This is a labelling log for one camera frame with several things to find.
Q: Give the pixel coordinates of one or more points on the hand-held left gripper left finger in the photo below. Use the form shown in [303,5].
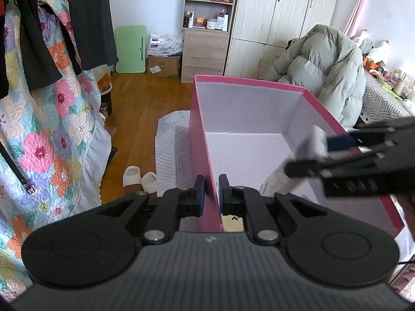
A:
[200,196]

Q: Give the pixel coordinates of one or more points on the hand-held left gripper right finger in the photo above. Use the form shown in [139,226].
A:
[222,196]

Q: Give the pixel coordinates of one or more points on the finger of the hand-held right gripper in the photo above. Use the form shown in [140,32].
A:
[301,168]
[338,143]

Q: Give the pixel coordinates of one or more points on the long white box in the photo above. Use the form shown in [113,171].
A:
[319,142]

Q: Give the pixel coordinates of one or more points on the pink cardboard box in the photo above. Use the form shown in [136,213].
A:
[246,129]

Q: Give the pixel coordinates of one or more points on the white slipper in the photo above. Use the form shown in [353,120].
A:
[149,181]
[132,175]

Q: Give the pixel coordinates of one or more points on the white striped cloth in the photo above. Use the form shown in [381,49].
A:
[171,149]

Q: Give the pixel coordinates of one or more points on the patterned bed sheet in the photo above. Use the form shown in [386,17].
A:
[379,103]

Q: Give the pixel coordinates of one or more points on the grey puffer jacket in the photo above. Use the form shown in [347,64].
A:
[324,68]

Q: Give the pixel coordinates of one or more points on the white plush goose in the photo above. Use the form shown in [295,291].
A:
[364,40]
[379,51]

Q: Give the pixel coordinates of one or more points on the dark stool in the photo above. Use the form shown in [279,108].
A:
[108,103]

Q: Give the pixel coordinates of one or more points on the brown cardboard box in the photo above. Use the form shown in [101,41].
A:
[165,66]

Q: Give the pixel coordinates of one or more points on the pink curtain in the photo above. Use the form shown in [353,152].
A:
[356,9]

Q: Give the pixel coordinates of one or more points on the light wooden wardrobe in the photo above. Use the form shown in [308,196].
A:
[285,16]

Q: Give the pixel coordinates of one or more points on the wooden shelf cabinet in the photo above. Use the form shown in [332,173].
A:
[204,51]

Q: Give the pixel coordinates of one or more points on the white plastic package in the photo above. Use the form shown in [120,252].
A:
[162,43]

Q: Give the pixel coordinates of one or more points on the green folding table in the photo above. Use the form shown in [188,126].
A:
[129,51]

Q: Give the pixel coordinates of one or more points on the floral quilt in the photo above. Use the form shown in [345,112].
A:
[48,136]

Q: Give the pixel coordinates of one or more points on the white bottle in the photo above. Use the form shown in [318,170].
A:
[221,22]

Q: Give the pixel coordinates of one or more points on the white jar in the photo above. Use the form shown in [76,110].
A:
[211,23]

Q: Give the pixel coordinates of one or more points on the small orange box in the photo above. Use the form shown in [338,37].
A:
[201,21]

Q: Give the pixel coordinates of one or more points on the dark bottle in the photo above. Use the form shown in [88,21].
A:
[187,19]

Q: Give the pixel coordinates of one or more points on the black belt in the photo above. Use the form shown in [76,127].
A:
[19,175]

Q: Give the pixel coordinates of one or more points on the black hanging garment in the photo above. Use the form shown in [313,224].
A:
[90,22]
[35,55]
[4,58]

